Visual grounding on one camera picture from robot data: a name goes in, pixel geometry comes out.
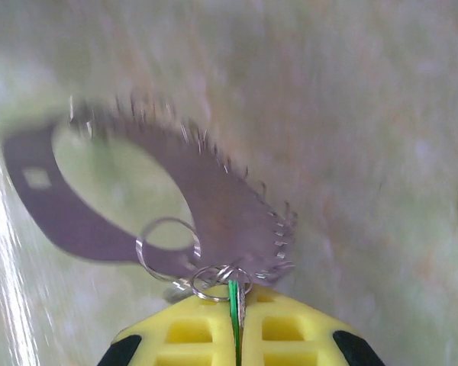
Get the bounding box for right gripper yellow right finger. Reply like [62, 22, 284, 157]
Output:
[240, 285, 386, 366]

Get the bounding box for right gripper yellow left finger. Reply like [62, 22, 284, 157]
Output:
[97, 285, 236, 366]

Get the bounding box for green-capped key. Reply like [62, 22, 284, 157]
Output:
[227, 278, 250, 366]

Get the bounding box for silver split keyring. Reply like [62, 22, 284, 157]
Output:
[189, 264, 253, 303]

